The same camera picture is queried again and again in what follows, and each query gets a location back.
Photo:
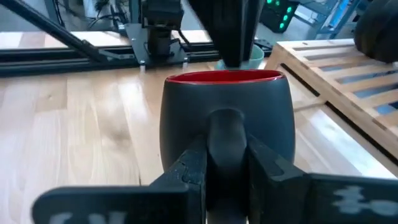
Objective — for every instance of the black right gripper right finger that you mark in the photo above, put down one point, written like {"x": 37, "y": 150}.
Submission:
{"x": 280, "y": 199}

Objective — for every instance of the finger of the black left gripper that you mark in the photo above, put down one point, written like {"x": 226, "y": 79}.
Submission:
{"x": 254, "y": 18}
{"x": 224, "y": 25}

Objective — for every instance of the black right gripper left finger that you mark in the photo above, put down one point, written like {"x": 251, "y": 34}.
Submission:
{"x": 155, "y": 205}

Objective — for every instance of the pale bluish coffee mug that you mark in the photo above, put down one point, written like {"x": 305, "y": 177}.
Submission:
{"x": 256, "y": 57}

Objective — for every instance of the black mug with red interior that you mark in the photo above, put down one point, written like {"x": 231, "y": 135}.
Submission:
{"x": 192, "y": 118}

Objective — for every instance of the all-black coffee mug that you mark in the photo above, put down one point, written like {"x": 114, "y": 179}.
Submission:
{"x": 379, "y": 31}

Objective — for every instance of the device with green lights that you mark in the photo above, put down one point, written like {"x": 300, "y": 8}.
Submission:
{"x": 273, "y": 18}

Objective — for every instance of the light blue metal stand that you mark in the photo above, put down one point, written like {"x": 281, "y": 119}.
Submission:
{"x": 339, "y": 15}

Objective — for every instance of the slatted wooden mug rack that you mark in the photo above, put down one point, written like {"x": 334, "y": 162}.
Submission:
{"x": 382, "y": 130}

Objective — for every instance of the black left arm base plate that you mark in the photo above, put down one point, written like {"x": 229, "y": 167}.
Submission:
{"x": 136, "y": 43}

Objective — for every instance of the black aluminium rig frame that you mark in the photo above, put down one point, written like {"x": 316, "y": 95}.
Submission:
{"x": 46, "y": 62}

